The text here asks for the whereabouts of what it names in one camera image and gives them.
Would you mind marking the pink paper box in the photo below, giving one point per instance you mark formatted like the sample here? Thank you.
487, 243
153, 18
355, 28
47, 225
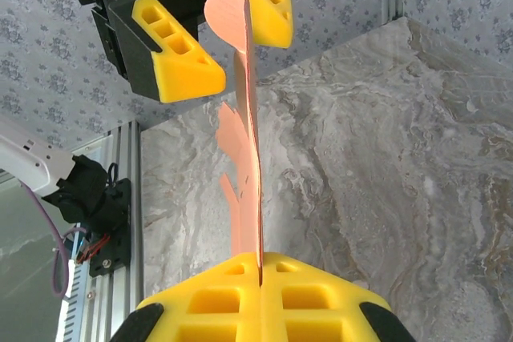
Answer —
248, 150

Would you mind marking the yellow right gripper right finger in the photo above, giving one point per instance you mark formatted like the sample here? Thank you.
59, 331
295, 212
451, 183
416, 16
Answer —
272, 318

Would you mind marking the long aluminium mounting rail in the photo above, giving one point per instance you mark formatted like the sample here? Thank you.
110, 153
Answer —
120, 298

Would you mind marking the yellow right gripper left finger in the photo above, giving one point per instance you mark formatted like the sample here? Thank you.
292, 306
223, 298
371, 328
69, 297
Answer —
240, 318

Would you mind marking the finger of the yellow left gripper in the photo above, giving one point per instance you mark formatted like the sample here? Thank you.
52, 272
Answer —
188, 77
268, 17

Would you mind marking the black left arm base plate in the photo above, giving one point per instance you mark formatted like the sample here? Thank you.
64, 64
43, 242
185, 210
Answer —
116, 254

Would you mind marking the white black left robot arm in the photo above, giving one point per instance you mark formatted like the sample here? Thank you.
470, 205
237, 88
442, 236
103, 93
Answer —
24, 158

